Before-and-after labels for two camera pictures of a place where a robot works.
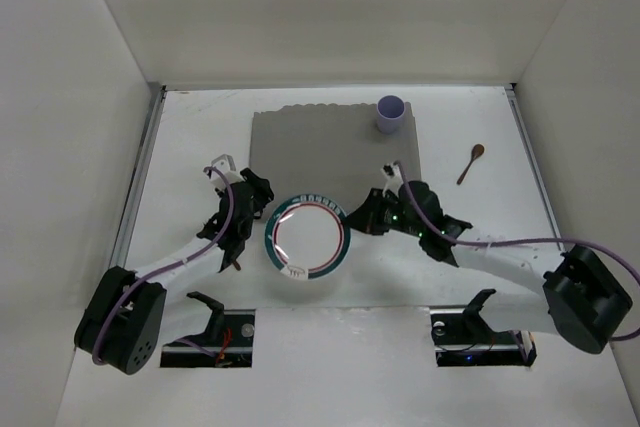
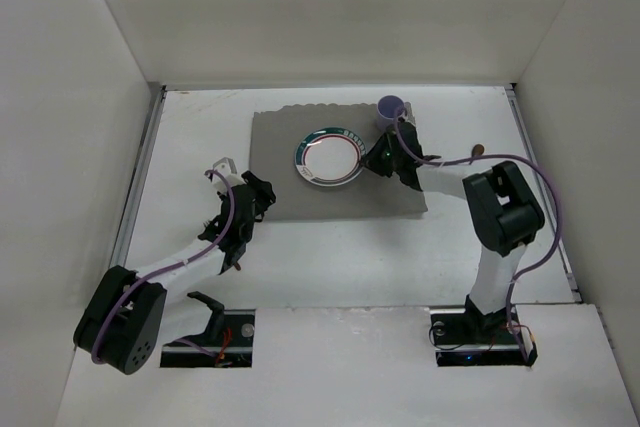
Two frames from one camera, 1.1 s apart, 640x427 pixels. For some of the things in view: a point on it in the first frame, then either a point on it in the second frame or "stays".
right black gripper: x=378 y=210 to x=380 y=158
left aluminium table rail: x=154 y=109 stays
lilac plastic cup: x=389 y=113 stays
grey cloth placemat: x=332 y=150 stays
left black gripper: x=232 y=226 stays
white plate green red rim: x=307 y=236 to x=330 y=156
